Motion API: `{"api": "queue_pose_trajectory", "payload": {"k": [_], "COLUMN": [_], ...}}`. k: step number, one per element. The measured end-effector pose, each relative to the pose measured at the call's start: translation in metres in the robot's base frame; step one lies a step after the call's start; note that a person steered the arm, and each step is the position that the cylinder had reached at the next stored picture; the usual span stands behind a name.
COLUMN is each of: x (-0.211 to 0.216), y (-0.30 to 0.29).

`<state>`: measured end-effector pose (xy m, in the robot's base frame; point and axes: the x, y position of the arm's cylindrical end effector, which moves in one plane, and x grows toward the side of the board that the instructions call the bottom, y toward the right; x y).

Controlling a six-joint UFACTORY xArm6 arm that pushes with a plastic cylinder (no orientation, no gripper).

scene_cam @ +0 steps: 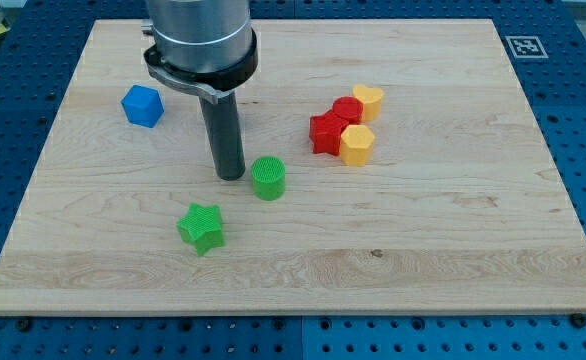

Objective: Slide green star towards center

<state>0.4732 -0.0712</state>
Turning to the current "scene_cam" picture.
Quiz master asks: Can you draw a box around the yellow heart block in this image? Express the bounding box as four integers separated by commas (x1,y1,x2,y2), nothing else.
352,84,385,122

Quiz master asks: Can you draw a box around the red cylinder block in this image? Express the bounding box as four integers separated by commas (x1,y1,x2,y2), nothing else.
332,96,364,125

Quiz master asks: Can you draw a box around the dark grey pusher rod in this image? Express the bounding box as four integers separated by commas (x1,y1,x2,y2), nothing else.
200,92,245,181

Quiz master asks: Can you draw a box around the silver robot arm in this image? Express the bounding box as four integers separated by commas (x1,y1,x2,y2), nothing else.
144,0,258,181

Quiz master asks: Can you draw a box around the wooden board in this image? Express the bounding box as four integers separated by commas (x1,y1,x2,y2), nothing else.
0,19,586,317

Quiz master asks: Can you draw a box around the red star block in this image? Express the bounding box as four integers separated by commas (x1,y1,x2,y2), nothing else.
309,110,349,156

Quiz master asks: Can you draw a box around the yellow hexagon block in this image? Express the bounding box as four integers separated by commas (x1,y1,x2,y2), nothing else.
339,125,375,167

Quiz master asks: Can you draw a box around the green star block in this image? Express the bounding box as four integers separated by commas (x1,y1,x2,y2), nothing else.
176,203,225,257

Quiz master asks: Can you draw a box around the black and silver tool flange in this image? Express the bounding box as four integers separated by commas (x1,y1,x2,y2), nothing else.
143,30,258,104

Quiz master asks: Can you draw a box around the green cylinder block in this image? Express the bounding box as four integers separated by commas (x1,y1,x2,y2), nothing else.
251,156,286,201

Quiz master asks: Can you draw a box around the fiducial marker tag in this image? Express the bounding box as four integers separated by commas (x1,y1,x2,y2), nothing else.
505,35,548,59

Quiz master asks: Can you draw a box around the blue cube block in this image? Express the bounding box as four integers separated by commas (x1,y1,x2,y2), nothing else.
120,85,164,128

